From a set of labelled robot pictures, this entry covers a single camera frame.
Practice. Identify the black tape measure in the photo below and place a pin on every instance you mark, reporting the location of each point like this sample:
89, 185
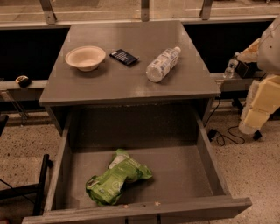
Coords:
23, 81

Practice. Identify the small black box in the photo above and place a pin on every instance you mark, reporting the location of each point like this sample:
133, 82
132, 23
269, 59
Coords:
246, 70

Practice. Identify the open grey top drawer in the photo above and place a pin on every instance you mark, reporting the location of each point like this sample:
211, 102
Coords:
186, 183

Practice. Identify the grey wooden cabinet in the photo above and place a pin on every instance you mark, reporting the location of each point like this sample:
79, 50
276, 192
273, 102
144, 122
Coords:
112, 82

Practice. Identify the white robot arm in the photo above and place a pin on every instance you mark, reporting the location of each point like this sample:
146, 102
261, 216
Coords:
268, 57

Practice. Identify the clear plastic water bottle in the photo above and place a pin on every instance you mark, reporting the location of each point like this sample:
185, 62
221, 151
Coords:
163, 64

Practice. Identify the green rice chip bag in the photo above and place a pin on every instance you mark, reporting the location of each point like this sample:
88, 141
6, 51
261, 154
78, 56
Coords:
107, 188

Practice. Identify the small background water bottle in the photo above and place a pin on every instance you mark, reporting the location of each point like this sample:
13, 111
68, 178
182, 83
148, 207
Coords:
231, 66

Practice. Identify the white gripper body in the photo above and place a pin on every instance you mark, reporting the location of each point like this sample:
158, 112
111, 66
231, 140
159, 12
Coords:
270, 51

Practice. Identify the black snack packet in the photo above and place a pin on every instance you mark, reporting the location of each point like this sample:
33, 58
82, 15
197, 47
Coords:
123, 57

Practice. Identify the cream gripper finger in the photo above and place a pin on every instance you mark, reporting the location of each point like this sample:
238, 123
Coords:
249, 55

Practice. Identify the white paper bowl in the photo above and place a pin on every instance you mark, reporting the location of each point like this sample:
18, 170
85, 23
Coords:
85, 58

